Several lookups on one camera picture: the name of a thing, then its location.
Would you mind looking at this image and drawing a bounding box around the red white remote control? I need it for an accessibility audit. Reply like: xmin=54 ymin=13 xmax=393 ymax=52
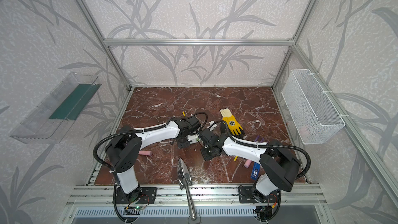
xmin=187 ymin=135 xmax=201 ymax=144

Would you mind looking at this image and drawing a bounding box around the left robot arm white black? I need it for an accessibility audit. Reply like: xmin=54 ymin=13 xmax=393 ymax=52
xmin=93 ymin=115 xmax=201 ymax=195

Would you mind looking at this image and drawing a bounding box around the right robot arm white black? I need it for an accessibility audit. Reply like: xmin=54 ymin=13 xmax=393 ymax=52
xmin=199 ymin=129 xmax=311 ymax=202

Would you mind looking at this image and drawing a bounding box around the white battery cover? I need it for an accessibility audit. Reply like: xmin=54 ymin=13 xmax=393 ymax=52
xmin=209 ymin=121 xmax=216 ymax=128

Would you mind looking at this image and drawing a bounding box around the yellow work glove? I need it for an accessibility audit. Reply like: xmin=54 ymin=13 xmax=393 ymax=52
xmin=220 ymin=108 xmax=245 ymax=139

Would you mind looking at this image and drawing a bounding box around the pink cylinder right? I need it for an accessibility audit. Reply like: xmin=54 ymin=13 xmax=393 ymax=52
xmin=244 ymin=160 xmax=252 ymax=168

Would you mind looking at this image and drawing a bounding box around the pink cylinder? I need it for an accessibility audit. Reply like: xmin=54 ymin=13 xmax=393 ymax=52
xmin=244 ymin=160 xmax=252 ymax=168
xmin=139 ymin=150 xmax=153 ymax=156

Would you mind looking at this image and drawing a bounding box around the pink cylinder left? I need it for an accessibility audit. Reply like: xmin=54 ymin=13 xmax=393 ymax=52
xmin=139 ymin=150 xmax=153 ymax=156

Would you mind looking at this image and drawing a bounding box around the blue lighter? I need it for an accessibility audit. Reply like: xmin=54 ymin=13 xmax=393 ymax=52
xmin=250 ymin=162 xmax=261 ymax=180

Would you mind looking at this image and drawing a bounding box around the purple plastic comb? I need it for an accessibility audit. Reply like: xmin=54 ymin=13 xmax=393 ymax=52
xmin=255 ymin=135 xmax=265 ymax=143

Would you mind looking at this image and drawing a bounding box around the metal camera pole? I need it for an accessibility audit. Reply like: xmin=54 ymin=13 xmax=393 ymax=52
xmin=177 ymin=158 xmax=198 ymax=220

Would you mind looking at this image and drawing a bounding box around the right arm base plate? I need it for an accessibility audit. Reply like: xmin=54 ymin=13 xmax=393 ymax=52
xmin=237 ymin=185 xmax=281 ymax=204

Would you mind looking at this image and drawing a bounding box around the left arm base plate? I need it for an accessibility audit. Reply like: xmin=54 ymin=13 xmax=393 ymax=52
xmin=113 ymin=187 xmax=157 ymax=204

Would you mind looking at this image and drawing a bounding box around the white wire basket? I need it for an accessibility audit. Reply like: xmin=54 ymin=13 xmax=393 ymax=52
xmin=282 ymin=69 xmax=345 ymax=145

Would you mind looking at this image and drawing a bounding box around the clear plastic wall shelf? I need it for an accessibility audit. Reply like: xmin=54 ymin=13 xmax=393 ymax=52
xmin=10 ymin=72 xmax=101 ymax=144

